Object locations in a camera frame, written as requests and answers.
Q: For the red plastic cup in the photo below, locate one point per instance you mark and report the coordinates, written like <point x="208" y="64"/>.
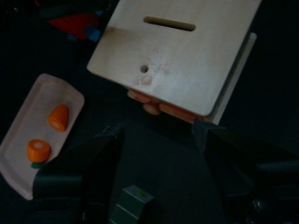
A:
<point x="73" y="24"/>

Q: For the toy carrot tip piece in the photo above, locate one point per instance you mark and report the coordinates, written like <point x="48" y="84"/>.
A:
<point x="58" y="118"/>

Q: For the green toy watermelon block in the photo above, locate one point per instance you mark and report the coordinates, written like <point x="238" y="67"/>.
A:
<point x="129" y="204"/>

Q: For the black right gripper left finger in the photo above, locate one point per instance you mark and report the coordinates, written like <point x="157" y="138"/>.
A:
<point x="73" y="180"/>

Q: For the pale pink plastic tray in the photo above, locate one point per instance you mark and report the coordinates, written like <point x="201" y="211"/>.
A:
<point x="30" y="122"/>

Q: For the wooden toy drawer box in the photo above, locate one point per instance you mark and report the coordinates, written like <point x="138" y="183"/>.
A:
<point x="174" y="58"/>

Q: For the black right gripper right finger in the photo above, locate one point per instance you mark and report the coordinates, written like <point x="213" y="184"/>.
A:
<point x="256" y="180"/>

